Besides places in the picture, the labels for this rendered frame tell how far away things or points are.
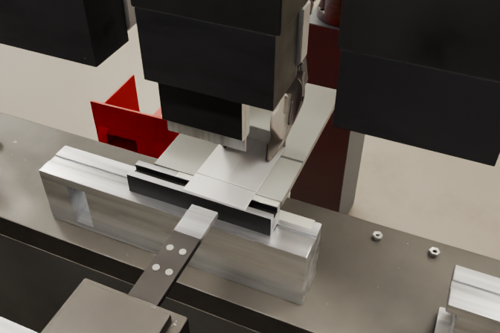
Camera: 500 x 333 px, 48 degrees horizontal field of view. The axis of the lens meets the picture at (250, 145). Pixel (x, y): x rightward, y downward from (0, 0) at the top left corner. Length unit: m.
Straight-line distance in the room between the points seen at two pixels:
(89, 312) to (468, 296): 0.40
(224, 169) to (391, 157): 1.67
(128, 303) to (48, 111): 2.17
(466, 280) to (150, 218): 0.39
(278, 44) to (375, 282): 0.39
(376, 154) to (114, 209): 1.70
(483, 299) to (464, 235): 1.44
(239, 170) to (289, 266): 0.14
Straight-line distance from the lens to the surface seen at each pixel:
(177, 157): 0.76
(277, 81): 0.53
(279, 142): 0.74
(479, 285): 0.70
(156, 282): 0.62
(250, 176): 0.72
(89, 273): 0.89
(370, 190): 2.20
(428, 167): 2.35
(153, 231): 0.77
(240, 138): 0.62
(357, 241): 0.83
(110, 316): 0.56
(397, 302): 0.78
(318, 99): 0.87
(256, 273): 0.74
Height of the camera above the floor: 1.49
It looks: 39 degrees down
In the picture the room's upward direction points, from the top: straight up
